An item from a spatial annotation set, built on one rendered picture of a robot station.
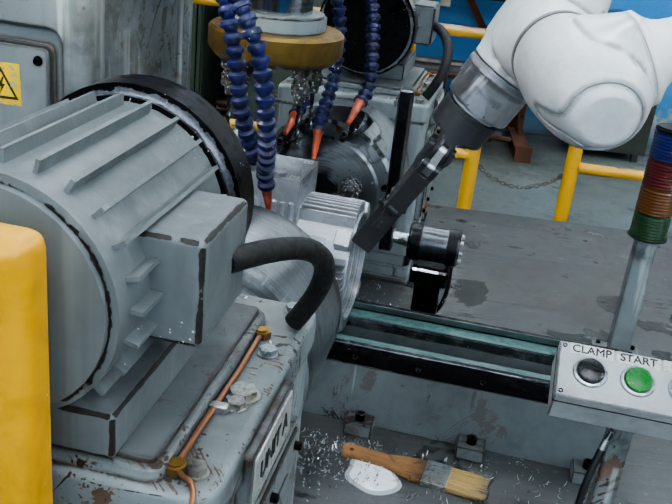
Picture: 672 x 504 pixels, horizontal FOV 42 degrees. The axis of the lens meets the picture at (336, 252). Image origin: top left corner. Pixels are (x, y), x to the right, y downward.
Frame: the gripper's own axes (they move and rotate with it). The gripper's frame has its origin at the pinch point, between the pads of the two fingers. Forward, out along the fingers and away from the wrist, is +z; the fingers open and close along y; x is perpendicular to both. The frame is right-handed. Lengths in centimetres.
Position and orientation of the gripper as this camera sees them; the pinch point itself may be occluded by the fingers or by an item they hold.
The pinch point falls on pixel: (376, 226)
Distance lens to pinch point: 117.6
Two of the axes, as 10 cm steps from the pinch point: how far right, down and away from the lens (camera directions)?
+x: 7.9, 6.1, 0.6
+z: -5.8, 7.0, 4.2
